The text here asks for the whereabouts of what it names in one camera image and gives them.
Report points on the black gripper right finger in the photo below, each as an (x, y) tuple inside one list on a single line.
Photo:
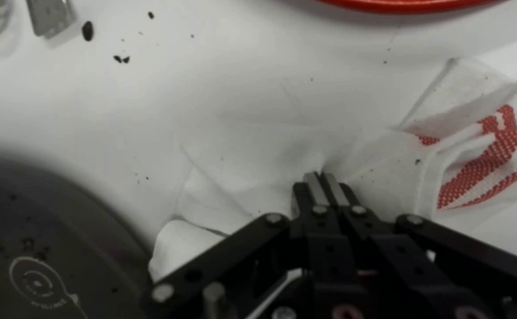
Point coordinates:
[(345, 197)]

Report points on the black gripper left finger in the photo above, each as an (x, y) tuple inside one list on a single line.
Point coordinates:
[(309, 200)]

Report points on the white and red towel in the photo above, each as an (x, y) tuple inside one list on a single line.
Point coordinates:
[(253, 170)]

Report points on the red plate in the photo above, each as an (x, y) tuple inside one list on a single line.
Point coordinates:
[(412, 4)]

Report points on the black frying pan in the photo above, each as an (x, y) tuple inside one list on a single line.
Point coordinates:
[(35, 236)]

